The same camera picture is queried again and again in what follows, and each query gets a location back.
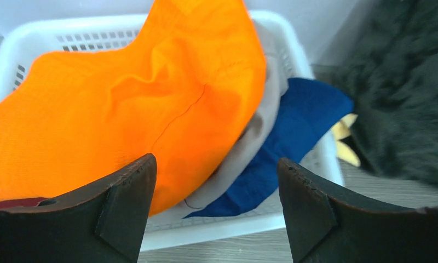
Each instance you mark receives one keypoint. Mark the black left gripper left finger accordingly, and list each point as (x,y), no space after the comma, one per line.
(103,221)

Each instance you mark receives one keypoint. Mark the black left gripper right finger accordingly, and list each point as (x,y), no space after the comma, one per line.
(326,222)

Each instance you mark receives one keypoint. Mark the orange bucket hat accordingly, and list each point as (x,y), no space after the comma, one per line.
(184,90)

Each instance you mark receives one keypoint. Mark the grey bucket hat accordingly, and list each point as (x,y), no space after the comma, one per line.
(248,144)

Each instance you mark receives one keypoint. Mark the dark red bucket hat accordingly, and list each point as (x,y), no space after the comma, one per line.
(27,202)

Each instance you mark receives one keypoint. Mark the blue bucket hat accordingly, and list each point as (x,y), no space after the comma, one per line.
(307,111)

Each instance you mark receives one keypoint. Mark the black floral pillow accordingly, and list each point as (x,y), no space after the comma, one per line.
(392,78)

